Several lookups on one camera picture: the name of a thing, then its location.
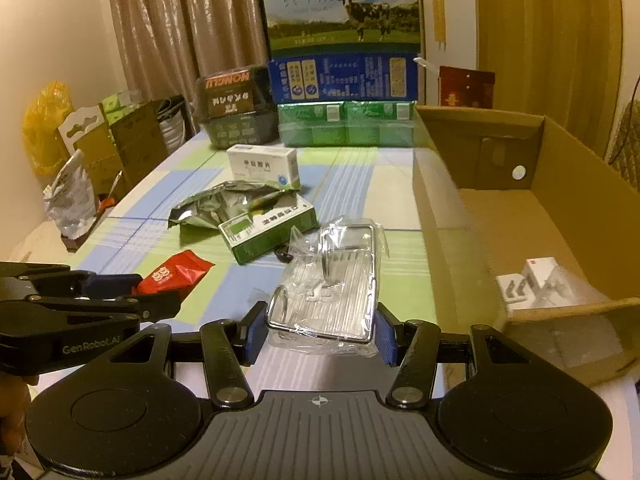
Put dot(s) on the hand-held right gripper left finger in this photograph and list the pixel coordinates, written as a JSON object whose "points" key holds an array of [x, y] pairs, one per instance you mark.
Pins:
{"points": [[255, 332]]}

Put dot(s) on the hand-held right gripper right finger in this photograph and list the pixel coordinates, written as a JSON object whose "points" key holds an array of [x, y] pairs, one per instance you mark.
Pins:
{"points": [[385, 335]]}

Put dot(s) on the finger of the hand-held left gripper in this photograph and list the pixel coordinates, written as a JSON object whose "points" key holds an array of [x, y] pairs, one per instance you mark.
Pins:
{"points": [[110, 284], [100, 306]]}

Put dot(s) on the red snack packet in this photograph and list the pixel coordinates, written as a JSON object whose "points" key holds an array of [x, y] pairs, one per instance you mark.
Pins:
{"points": [[175, 272]]}

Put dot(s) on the clear bag with metal rack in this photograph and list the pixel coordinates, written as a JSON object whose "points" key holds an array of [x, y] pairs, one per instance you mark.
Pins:
{"points": [[330, 290]]}

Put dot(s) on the silver foil bag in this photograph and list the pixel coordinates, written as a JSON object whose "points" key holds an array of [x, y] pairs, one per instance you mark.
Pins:
{"points": [[210, 207]]}

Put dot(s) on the white power adapter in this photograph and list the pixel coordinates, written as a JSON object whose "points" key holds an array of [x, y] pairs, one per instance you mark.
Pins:
{"points": [[530, 285]]}

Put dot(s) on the clear plastic blister tray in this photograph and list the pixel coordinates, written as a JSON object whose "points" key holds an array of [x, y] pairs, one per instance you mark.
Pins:
{"points": [[585, 290]]}

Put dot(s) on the checkered cloth covered desktop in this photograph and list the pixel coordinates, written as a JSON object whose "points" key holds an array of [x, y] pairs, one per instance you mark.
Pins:
{"points": [[150, 200]]}

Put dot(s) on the person's left hand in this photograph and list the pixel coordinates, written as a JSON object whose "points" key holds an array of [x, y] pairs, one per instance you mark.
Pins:
{"points": [[10, 410]]}

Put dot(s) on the dark red box base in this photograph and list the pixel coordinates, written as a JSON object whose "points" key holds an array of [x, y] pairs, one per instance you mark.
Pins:
{"points": [[75, 242]]}

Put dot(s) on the white plastic bag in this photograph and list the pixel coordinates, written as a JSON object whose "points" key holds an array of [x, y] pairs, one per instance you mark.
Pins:
{"points": [[70, 195]]}

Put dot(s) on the green and white medicine box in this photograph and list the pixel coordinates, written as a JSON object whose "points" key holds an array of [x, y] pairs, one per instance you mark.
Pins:
{"points": [[270, 232]]}

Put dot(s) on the small brown cardboard box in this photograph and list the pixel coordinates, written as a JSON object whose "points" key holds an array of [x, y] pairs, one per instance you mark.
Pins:
{"points": [[100, 165]]}

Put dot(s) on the tall brown cardboard box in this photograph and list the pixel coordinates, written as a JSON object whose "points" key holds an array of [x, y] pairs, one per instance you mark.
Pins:
{"points": [[140, 140]]}

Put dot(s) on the white carved chair back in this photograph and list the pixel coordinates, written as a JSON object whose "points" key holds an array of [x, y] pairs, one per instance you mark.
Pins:
{"points": [[80, 125]]}

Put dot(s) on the white medicine box green stripe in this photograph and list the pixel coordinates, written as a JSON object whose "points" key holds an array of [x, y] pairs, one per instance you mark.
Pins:
{"points": [[260, 165]]}

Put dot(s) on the stacked white buckets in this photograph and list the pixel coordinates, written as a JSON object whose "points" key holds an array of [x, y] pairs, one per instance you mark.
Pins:
{"points": [[175, 127]]}

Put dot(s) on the yellow plastic bag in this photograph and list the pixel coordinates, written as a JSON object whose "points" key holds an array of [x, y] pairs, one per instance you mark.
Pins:
{"points": [[45, 125]]}

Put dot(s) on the green tissue packs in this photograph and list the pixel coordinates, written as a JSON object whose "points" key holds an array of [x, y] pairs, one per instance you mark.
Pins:
{"points": [[120, 105]]}

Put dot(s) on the green shrink-wrapped carton pack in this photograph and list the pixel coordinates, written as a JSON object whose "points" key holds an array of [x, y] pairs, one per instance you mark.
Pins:
{"points": [[380, 125], [310, 125]]}

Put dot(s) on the dark green lidded food box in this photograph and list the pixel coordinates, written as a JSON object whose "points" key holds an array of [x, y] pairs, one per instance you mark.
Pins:
{"points": [[235, 105]]}

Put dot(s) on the blue milk carton box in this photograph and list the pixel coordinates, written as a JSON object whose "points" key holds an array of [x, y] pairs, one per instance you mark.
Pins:
{"points": [[345, 80]]}

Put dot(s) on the dark red gift box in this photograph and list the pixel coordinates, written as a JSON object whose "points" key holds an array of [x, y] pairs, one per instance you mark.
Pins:
{"points": [[465, 87]]}

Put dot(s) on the beige curtain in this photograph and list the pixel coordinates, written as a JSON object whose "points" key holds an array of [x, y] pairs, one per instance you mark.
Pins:
{"points": [[185, 20]]}

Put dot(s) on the quilted chair back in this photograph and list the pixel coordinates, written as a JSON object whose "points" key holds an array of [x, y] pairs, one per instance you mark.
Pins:
{"points": [[625, 145]]}

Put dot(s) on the cow print milk carton box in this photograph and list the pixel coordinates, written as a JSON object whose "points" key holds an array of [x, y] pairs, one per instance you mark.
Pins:
{"points": [[340, 5]]}

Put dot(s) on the yellow wooden door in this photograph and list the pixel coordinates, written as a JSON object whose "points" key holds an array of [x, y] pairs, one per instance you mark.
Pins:
{"points": [[545, 35]]}

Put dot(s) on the yellow hanging wall ornament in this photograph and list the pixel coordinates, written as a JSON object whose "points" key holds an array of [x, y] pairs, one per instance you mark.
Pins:
{"points": [[438, 15]]}

